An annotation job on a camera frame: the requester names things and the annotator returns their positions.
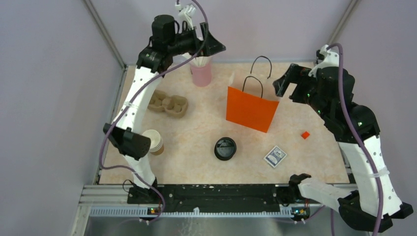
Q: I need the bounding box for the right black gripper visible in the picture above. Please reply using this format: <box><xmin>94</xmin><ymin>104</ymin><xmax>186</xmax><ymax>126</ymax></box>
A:
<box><xmin>273</xmin><ymin>63</ymin><xmax>331</xmax><ymax>119</ymax></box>

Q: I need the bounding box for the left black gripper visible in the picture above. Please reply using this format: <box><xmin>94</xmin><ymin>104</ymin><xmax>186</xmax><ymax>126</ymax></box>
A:
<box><xmin>167</xmin><ymin>22</ymin><xmax>225</xmax><ymax>57</ymax></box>

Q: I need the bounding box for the orange paper bag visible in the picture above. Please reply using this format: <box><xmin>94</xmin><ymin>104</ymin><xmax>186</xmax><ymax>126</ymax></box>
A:
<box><xmin>225</xmin><ymin>55</ymin><xmax>279</xmax><ymax>133</ymax></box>

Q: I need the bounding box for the stack of black cup lids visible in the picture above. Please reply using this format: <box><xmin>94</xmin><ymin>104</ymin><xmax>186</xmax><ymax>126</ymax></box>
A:
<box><xmin>214</xmin><ymin>137</ymin><xmax>237</xmax><ymax>161</ymax></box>

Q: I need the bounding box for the stack of brown paper cups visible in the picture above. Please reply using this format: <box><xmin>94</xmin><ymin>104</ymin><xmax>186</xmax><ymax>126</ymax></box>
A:
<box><xmin>142</xmin><ymin>129</ymin><xmax>164</xmax><ymax>155</ymax></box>

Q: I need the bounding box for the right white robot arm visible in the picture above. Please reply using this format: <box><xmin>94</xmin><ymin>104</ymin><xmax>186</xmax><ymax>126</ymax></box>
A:
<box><xmin>273</xmin><ymin>64</ymin><xmax>413</xmax><ymax>233</ymax></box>

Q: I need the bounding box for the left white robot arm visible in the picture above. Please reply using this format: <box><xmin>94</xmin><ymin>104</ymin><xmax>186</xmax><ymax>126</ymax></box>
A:
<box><xmin>103</xmin><ymin>15</ymin><xmax>226</xmax><ymax>203</ymax></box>

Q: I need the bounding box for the pink straw holder cup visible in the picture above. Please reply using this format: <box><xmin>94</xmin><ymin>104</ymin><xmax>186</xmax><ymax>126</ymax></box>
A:
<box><xmin>190</xmin><ymin>62</ymin><xmax>212</xmax><ymax>87</ymax></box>

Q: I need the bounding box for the small red cube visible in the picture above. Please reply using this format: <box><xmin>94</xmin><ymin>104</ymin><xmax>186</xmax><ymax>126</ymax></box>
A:
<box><xmin>301</xmin><ymin>131</ymin><xmax>310</xmax><ymax>139</ymax></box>

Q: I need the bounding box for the brown pulp cup carrier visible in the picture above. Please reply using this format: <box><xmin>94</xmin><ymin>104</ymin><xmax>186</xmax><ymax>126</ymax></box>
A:
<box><xmin>148</xmin><ymin>89</ymin><xmax>189</xmax><ymax>118</ymax></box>

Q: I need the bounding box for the blue playing card box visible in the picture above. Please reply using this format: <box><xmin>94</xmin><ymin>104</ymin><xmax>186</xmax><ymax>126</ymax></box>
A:
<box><xmin>264</xmin><ymin>146</ymin><xmax>287</xmax><ymax>169</ymax></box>

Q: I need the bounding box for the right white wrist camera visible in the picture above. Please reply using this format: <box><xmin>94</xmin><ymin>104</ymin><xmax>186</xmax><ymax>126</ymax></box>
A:
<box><xmin>308</xmin><ymin>44</ymin><xmax>340</xmax><ymax>78</ymax></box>

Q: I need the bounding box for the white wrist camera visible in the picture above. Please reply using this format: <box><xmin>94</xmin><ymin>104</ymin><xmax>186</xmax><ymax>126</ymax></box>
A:
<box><xmin>308</xmin><ymin>44</ymin><xmax>340</xmax><ymax>78</ymax></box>
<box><xmin>175</xmin><ymin>0</ymin><xmax>197</xmax><ymax>29</ymax></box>

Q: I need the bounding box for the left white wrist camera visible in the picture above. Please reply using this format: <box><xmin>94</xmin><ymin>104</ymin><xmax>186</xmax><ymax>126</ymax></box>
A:
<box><xmin>175</xmin><ymin>0</ymin><xmax>197</xmax><ymax>29</ymax></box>

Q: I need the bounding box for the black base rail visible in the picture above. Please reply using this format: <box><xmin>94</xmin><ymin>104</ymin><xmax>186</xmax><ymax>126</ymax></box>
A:
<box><xmin>127</xmin><ymin>184</ymin><xmax>307</xmax><ymax>213</ymax></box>

